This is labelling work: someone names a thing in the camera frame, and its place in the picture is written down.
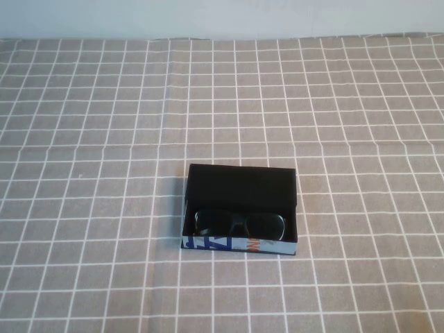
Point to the black printed glasses case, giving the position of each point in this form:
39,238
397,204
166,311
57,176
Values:
239,187

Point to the grey white-checked tablecloth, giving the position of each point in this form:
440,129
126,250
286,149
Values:
104,138

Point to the black-framed glasses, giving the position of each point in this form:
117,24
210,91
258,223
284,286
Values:
239,223

